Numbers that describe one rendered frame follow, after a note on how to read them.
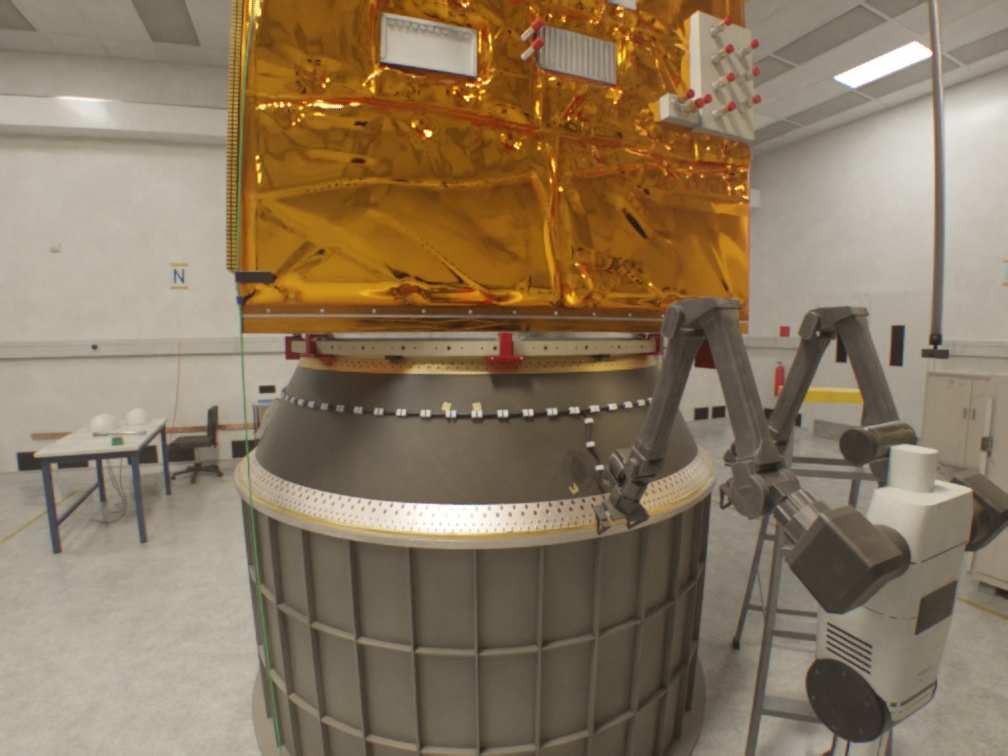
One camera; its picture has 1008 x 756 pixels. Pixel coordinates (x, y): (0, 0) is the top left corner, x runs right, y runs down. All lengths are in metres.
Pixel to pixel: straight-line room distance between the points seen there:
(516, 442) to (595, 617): 0.61
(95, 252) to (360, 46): 6.16
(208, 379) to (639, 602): 6.23
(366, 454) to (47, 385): 6.43
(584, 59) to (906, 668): 1.94
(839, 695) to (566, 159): 1.65
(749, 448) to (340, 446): 1.22
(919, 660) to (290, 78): 2.01
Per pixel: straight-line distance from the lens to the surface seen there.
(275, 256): 1.53
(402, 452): 1.55
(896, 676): 1.12
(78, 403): 7.62
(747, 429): 0.96
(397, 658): 1.72
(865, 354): 1.34
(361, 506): 1.56
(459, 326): 1.60
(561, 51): 2.00
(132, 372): 7.36
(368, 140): 1.62
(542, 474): 1.51
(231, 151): 1.73
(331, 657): 1.89
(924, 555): 1.02
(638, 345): 1.89
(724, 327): 0.99
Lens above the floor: 1.74
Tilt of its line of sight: 5 degrees down
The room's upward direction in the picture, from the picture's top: straight up
